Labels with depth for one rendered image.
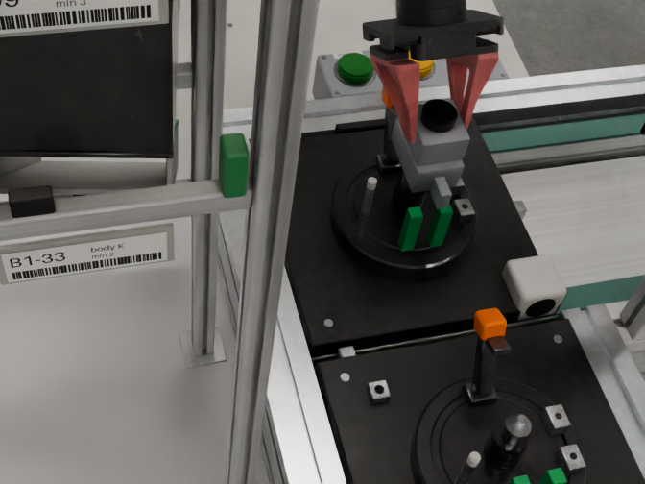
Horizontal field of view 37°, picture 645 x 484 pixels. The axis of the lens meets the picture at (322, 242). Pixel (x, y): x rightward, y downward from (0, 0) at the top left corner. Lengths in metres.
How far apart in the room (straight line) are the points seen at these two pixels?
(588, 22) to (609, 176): 1.76
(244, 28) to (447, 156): 0.50
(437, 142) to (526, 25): 1.97
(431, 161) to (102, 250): 0.40
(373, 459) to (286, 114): 0.41
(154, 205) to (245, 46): 0.77
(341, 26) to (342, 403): 0.62
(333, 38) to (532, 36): 1.52
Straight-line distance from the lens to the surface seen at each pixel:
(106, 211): 0.47
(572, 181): 1.09
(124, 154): 0.50
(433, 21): 0.78
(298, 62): 0.41
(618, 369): 0.90
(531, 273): 0.89
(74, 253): 0.49
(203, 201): 0.48
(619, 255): 1.04
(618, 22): 2.89
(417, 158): 0.81
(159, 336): 0.96
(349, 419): 0.80
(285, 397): 0.81
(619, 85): 1.15
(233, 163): 0.46
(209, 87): 0.66
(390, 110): 0.90
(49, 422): 0.92
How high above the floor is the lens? 1.68
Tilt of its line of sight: 53 degrees down
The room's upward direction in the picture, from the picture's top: 10 degrees clockwise
